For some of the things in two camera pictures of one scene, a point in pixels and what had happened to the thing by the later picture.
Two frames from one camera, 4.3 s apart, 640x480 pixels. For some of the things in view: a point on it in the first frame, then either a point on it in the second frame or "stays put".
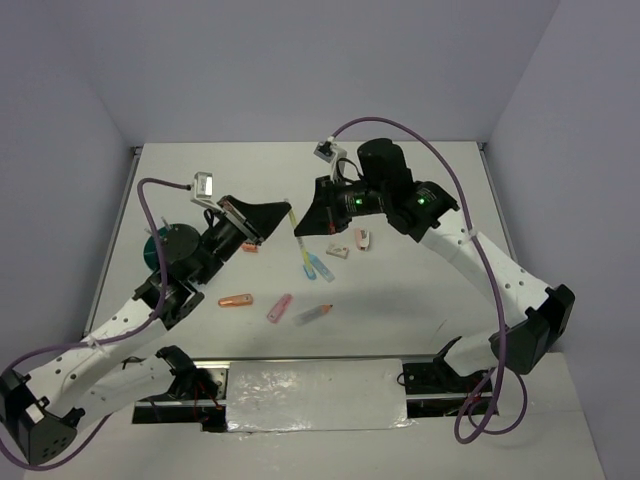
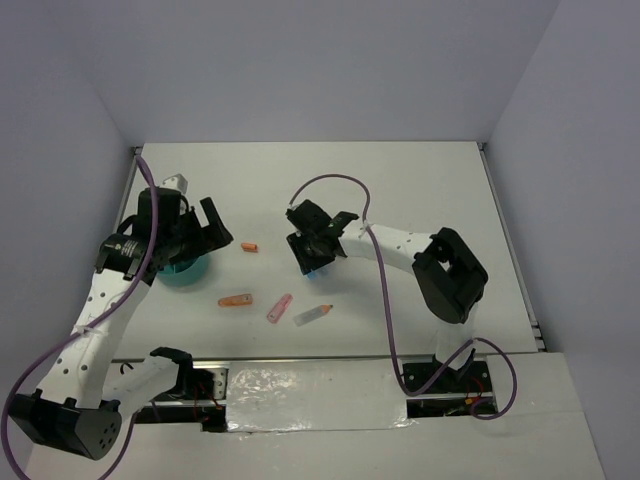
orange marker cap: x=249 y=247 stays put
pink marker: x=279 y=308 stays put
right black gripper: x=314 y=218 -> x=296 y=241
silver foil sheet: x=293 y=395 stays put
